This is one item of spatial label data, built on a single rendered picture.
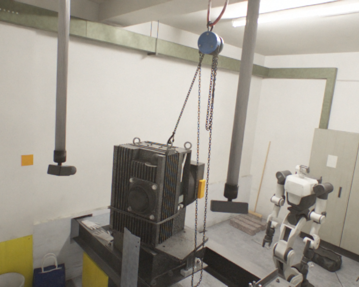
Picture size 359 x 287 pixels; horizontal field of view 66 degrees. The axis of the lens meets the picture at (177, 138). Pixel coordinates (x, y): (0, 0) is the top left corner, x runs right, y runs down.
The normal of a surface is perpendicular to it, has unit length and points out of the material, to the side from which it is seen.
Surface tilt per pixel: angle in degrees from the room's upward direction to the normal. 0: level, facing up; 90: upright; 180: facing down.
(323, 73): 90
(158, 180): 90
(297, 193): 90
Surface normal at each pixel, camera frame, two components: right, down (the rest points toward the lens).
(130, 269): -0.58, 0.07
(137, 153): 0.84, 0.15
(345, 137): -0.73, 0.04
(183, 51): 0.67, 0.17
